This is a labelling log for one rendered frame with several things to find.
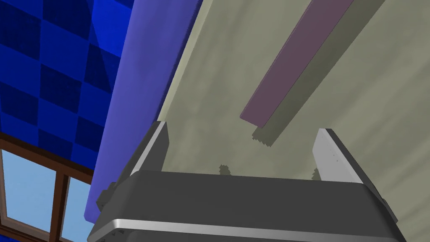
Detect purple bar handle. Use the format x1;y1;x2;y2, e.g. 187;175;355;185
239;0;355;129

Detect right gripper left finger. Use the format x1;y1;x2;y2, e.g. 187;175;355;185
129;121;170;177

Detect brown framed window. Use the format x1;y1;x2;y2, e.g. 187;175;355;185
0;132;94;242

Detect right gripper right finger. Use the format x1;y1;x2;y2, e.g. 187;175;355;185
312;128;375;189

